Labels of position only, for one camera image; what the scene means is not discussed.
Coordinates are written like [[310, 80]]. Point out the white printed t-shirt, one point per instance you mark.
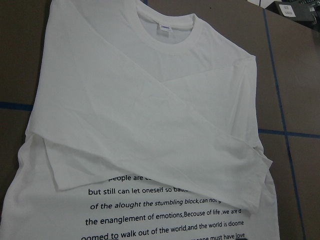
[[143, 127]]

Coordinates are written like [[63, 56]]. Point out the black laptop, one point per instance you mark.
[[305, 12]]

